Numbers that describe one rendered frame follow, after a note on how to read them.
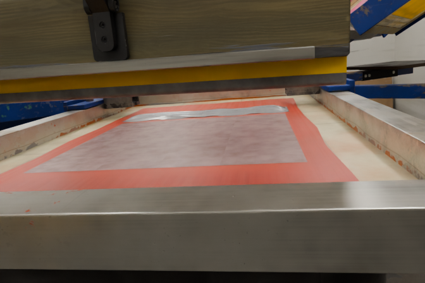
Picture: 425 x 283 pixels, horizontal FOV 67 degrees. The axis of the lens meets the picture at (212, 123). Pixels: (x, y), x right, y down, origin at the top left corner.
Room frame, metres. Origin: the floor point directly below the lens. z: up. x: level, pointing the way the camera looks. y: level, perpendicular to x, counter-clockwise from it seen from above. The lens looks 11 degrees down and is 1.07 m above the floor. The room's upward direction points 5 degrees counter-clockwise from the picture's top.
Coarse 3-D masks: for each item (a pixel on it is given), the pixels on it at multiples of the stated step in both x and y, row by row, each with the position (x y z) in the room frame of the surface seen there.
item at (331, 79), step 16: (224, 80) 0.29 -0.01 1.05; (240, 80) 0.29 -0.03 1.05; (256, 80) 0.29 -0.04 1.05; (272, 80) 0.29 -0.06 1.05; (288, 80) 0.29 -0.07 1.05; (304, 80) 0.28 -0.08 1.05; (320, 80) 0.28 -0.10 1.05; (336, 80) 0.28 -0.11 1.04; (0, 96) 0.33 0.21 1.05; (16, 96) 0.33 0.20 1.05; (32, 96) 0.33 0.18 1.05; (48, 96) 0.32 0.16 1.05; (64, 96) 0.32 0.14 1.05; (80, 96) 0.32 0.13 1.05; (96, 96) 0.32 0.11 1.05; (112, 96) 0.31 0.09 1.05; (128, 96) 0.31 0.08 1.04
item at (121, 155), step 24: (120, 120) 0.72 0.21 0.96; (168, 120) 0.67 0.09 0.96; (192, 120) 0.64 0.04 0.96; (72, 144) 0.52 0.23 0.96; (96, 144) 0.50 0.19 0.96; (120, 144) 0.49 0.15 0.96; (144, 144) 0.47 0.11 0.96; (168, 144) 0.46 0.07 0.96; (24, 168) 0.40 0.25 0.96; (48, 168) 0.39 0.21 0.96; (72, 168) 0.38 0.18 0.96; (96, 168) 0.37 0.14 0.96; (120, 168) 0.36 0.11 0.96; (144, 168) 0.36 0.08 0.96
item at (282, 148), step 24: (216, 120) 0.62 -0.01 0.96; (240, 120) 0.59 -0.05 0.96; (264, 120) 0.57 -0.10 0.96; (288, 120) 0.55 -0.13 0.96; (192, 144) 0.45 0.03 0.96; (216, 144) 0.43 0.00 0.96; (240, 144) 0.42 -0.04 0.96; (264, 144) 0.41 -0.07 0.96; (288, 144) 0.40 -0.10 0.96; (312, 144) 0.39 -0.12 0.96; (168, 168) 0.35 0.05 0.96; (192, 168) 0.34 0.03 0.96; (216, 168) 0.33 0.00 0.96; (240, 168) 0.33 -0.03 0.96; (264, 168) 0.32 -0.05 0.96; (288, 168) 0.31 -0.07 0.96; (312, 168) 0.31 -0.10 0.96; (336, 168) 0.30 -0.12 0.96
